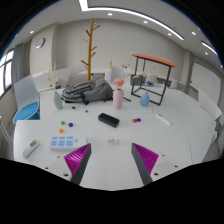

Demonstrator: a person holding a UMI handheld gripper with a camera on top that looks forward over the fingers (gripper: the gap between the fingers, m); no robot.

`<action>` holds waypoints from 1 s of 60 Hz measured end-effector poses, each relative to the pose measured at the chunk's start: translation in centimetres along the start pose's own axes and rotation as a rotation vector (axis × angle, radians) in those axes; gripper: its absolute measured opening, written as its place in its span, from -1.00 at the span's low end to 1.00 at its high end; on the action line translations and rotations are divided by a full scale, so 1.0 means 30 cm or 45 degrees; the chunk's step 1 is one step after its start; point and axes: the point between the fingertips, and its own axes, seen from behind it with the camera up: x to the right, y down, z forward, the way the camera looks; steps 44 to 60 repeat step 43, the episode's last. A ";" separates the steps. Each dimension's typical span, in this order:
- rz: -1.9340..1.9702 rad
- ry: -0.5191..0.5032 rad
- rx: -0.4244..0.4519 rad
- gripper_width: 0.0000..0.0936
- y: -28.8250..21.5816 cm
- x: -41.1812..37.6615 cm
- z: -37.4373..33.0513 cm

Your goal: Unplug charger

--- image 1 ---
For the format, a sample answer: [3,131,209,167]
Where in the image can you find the green vase with dried flowers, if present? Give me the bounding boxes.
[47,60,64,111]

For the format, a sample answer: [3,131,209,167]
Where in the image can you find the round wall clock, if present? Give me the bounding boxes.
[35,37,46,49]

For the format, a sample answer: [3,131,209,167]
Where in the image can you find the black and white marker pen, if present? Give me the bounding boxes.
[71,105,89,113]

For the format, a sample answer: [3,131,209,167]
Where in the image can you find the ceiling spot lights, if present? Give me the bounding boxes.
[29,12,198,36]

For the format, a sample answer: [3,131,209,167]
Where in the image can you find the short ceiling light strip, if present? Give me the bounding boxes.
[200,40,220,58]

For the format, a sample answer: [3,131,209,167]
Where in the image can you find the small white block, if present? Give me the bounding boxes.
[155,113,172,126]

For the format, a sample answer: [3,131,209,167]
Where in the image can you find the black rectangular eraser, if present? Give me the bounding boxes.
[97,112,120,129]

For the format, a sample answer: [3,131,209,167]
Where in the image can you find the grey curtain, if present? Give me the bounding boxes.
[11,42,25,89]

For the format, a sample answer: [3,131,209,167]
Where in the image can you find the plain white chair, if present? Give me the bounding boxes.
[111,65,133,83]

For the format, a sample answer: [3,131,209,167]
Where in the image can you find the pink vase with flowers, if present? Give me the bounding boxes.
[109,60,132,110]

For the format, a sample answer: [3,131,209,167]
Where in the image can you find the wooden coat rack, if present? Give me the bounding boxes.
[80,17,101,82]

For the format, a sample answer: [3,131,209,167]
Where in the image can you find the white remote control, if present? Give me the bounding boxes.
[21,139,40,159]

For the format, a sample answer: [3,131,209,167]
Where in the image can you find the window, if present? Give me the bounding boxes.
[0,49,15,98]

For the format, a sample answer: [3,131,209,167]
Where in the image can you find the grey backpack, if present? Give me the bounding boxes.
[61,78,114,105]

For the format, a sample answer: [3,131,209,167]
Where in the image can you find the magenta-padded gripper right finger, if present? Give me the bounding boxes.
[131,142,183,186]

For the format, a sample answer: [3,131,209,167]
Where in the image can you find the black frame orange top table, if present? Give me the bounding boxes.
[130,52,177,107]

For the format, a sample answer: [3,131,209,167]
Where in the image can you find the white chair with blue cushion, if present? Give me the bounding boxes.
[12,74,42,124]

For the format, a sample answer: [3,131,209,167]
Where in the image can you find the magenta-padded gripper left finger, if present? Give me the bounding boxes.
[41,143,92,186]

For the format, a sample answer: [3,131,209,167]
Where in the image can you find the long ceiling light strip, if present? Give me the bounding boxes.
[78,0,185,42]

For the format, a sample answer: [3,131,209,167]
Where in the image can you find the blue vase with stems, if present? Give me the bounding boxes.
[139,68,157,108]

